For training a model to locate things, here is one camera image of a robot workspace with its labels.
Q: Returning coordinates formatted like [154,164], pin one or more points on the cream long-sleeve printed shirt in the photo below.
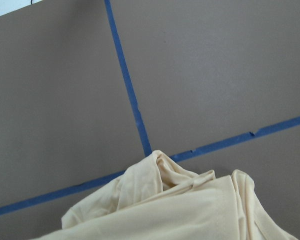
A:
[157,199]

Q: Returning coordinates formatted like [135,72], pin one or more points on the brown mat with blue grid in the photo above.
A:
[90,87]

